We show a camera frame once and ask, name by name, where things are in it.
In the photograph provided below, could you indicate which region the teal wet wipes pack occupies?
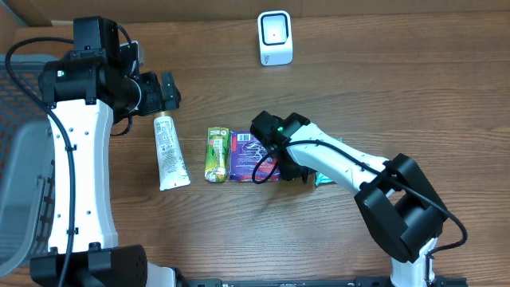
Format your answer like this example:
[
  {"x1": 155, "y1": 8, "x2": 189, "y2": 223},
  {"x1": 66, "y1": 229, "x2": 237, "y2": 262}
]
[{"x1": 313, "y1": 137, "x2": 343, "y2": 187}]

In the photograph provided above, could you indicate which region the purple sanitary pad pack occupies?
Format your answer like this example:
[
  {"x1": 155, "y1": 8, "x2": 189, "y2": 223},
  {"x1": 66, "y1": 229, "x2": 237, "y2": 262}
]
[{"x1": 229, "y1": 131, "x2": 280, "y2": 182}]

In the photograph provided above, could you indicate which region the green yellow snack pouch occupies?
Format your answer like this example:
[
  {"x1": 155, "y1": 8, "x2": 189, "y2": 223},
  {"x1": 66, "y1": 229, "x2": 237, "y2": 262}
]
[{"x1": 205, "y1": 127, "x2": 230, "y2": 183}]

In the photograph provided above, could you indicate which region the white tube with gold cap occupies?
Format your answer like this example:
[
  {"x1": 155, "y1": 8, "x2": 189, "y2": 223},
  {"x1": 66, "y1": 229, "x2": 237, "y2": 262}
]
[{"x1": 153, "y1": 112, "x2": 190, "y2": 191}]

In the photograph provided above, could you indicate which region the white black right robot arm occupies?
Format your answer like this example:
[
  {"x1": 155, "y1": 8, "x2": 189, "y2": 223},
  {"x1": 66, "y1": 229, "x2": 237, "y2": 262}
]
[{"x1": 250, "y1": 111, "x2": 447, "y2": 286}]

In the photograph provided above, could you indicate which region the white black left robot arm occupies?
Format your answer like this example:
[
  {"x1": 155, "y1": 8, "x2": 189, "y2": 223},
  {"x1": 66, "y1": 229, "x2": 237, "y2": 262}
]
[{"x1": 29, "y1": 16, "x2": 182, "y2": 286}]

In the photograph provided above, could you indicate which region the white barcode scanner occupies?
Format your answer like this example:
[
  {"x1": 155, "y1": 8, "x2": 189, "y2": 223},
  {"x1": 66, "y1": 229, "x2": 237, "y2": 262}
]
[{"x1": 257, "y1": 10, "x2": 293, "y2": 66}]

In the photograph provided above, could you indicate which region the dark grey plastic basket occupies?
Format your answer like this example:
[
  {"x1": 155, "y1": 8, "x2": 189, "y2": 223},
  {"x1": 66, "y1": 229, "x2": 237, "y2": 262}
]
[{"x1": 1, "y1": 55, "x2": 54, "y2": 277}]

